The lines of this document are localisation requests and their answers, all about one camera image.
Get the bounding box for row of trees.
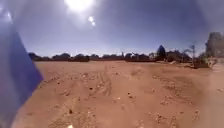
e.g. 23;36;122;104
27;50;193;63

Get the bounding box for red dirt ground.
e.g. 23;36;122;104
11;60;224;128

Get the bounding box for small conical dark tree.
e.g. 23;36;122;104
156;44;167;62

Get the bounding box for low dry bushes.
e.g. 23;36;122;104
191;54;212;70

